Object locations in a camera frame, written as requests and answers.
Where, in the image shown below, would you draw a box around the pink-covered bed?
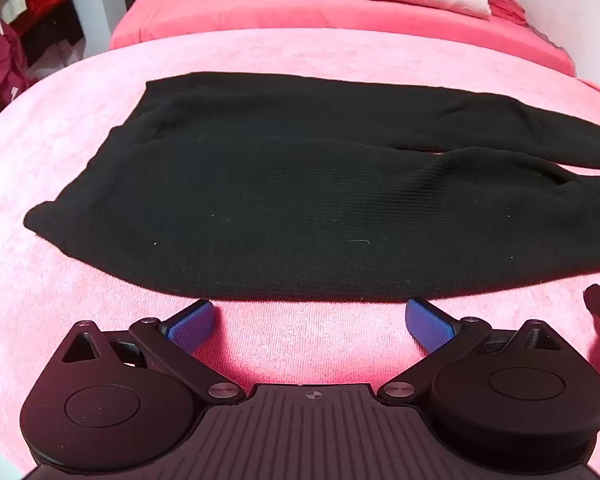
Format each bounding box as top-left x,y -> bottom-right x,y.
109,0 -> 578,78

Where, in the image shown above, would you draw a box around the dark hanging garments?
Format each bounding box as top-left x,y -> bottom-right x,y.
27,0 -> 87,58

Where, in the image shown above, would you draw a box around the maroon hanging garment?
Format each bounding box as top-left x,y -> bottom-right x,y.
0,0 -> 31,95

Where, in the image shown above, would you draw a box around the pink fleece blanket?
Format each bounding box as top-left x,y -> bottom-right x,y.
0,27 -> 600,480

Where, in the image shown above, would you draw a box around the black pants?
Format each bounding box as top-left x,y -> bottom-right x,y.
24,72 -> 600,306

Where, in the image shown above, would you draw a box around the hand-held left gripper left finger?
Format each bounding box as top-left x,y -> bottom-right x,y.
54,299 -> 248,406

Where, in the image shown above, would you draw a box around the folded coral blanket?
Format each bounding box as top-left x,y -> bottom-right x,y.
475,0 -> 528,26

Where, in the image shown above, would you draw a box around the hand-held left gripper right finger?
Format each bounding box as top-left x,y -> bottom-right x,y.
378,298 -> 576,404

